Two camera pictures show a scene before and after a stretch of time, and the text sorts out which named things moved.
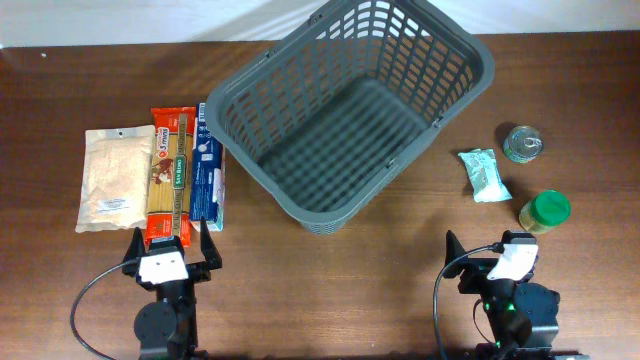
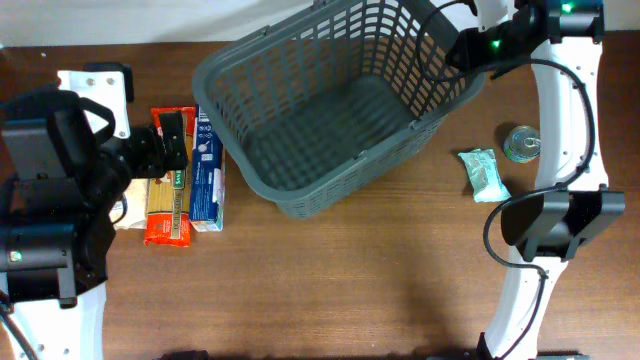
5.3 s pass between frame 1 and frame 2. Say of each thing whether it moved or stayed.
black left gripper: moved
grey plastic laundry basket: moved
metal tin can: stayed
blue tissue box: stayed
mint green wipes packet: stayed
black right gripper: moved
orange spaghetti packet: stayed
